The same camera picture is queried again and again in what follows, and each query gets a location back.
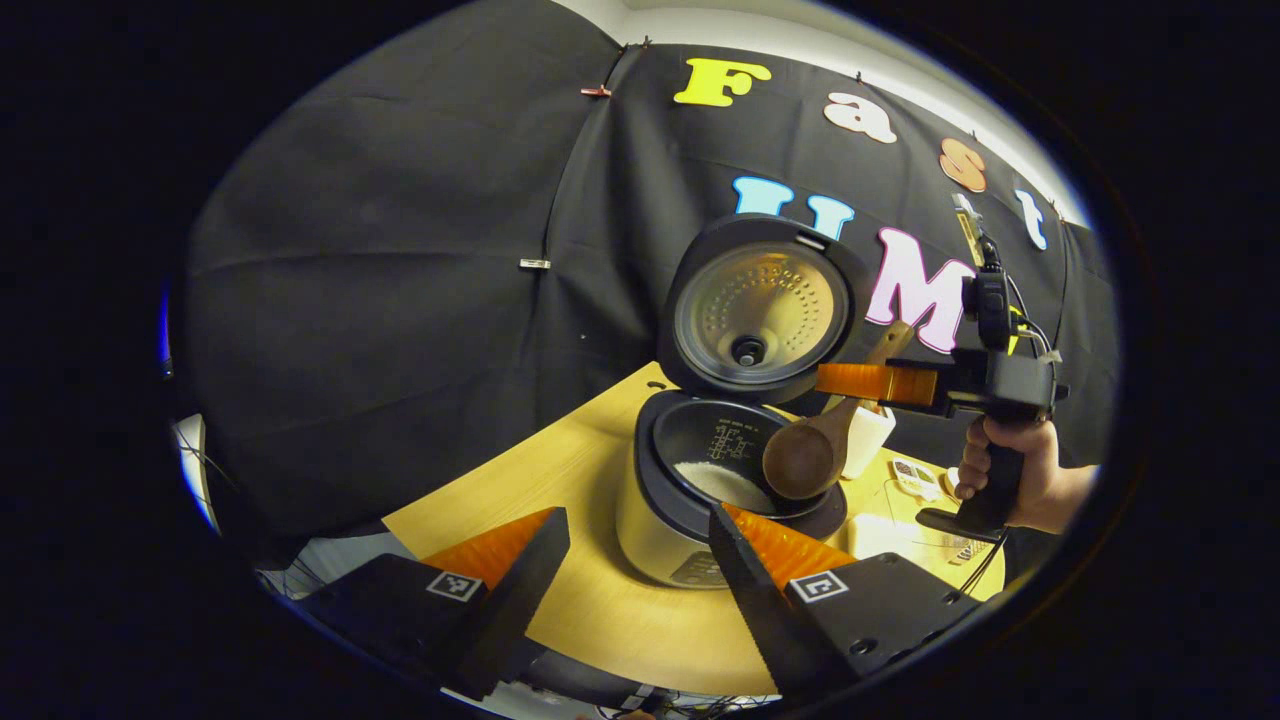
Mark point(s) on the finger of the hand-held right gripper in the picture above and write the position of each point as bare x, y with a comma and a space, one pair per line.
870, 383

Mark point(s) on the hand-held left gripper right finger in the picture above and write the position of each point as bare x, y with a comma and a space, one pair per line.
760, 600

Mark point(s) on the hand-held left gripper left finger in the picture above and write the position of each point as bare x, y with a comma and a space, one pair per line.
520, 590

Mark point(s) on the wooden spoon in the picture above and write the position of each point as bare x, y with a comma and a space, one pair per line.
805, 455

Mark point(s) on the white rice portion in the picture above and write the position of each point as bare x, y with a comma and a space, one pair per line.
725, 485

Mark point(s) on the dark lidded rice cooker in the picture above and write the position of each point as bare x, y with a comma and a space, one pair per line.
760, 310

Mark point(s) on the clear plastic rice box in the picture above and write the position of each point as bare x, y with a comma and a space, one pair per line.
885, 535

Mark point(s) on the white toaster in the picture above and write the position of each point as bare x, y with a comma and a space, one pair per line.
868, 440

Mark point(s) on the white divided dish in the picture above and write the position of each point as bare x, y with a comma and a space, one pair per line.
915, 480

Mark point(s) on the black backdrop cloth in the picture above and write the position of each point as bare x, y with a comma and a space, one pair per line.
400, 300

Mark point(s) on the small red clip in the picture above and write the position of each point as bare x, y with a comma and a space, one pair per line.
596, 91

